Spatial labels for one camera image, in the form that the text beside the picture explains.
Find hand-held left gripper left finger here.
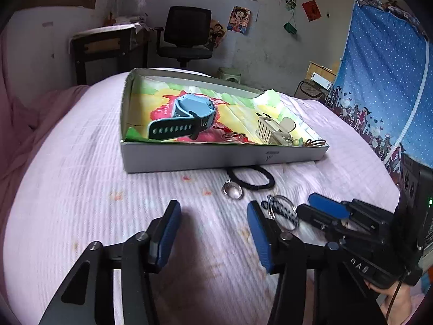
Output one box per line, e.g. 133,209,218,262
38,200,182,325

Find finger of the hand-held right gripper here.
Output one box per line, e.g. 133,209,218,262
296,204,339,234
309,193,350,220

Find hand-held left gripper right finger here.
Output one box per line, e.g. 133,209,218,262
247,200,388,325

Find black and white cord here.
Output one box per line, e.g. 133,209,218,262
260,194,300,232

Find black hair tie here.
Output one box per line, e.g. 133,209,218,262
226,164,274,191

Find clear ring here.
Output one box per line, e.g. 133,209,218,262
221,180,244,200

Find white cardboard box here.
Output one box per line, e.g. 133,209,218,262
120,68,330,174

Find cream hair claw clip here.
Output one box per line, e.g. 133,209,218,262
255,115,298,145

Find blue smartwatch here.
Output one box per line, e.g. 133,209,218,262
148,95,217,141

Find person's right hand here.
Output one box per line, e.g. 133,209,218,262
369,279,422,325

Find woven basket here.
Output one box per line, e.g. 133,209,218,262
294,79,327,101

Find white long box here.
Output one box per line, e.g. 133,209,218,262
311,72,334,89

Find colourful lining paper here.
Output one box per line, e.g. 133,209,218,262
127,74,325,146

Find blue dotted curtain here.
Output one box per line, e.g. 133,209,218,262
325,0,433,183

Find green plastic stool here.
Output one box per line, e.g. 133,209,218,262
217,67,242,83

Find monkey cartoon sticker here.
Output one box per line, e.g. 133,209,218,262
210,19,227,48

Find dark wooden desk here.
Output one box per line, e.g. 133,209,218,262
71,24,159,85

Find black office chair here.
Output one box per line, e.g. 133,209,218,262
156,6,214,67

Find papers on desk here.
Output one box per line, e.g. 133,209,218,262
105,14,149,31

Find black cable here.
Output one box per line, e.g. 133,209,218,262
384,267,411,325

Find red diamond wall paper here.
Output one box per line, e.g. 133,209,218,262
301,0,322,22

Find cartoon wall poster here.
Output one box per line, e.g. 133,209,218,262
227,6,251,35

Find white wall paper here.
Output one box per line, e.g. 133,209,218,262
244,0,260,21

